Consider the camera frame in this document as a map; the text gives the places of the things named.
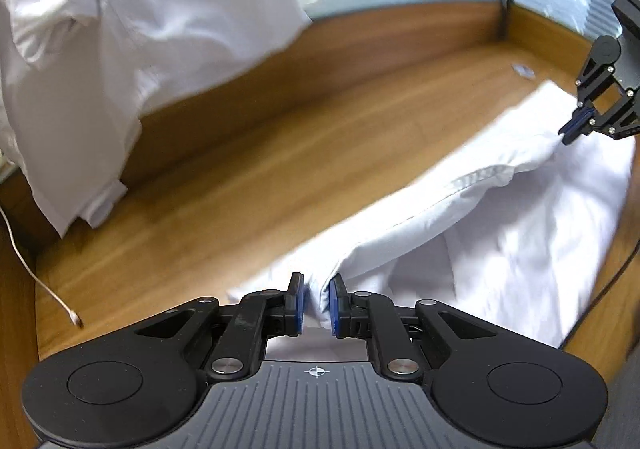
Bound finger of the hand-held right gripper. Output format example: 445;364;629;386
587;88;640;142
558;60;617;146

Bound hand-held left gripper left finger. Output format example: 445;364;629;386
134;271;306;378

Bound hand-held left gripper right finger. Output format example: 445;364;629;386
327;273;502;379

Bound white shirt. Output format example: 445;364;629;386
225;79;636;362

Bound draped white garments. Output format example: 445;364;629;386
0;0;313;237

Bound person's grey sweater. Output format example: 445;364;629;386
597;364;640;449

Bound black cable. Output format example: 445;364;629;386
559;229;640;351

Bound white charging cable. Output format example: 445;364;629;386
0;206;85;329

